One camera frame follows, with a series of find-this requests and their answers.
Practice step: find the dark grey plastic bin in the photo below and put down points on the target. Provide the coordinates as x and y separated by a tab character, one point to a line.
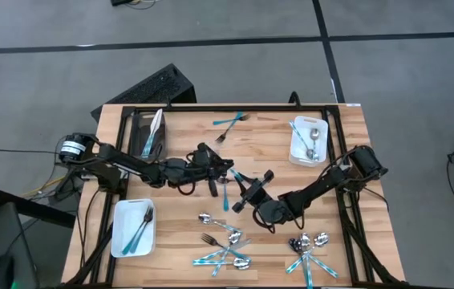
160	148

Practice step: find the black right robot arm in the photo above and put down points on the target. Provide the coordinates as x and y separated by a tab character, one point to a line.
319	184

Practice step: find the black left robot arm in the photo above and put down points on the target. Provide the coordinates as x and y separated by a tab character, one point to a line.
130	162

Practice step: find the white plastic bin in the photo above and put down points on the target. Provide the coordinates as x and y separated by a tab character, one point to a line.
124	216
321	144

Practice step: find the grey desk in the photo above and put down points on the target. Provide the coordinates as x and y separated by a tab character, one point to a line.
10	241

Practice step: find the black computer mouse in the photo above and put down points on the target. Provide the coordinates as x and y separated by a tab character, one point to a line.
1	273

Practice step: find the cutlery pile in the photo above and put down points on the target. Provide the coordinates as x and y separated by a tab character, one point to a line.
294	245

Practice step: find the black desk beam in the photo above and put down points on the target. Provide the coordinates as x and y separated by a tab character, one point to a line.
34	206

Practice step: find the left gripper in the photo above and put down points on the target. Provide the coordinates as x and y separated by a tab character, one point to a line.
207	162

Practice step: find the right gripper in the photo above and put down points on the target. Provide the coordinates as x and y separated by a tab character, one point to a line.
257	194

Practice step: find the black metal table frame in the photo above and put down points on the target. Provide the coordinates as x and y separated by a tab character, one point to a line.
251	108

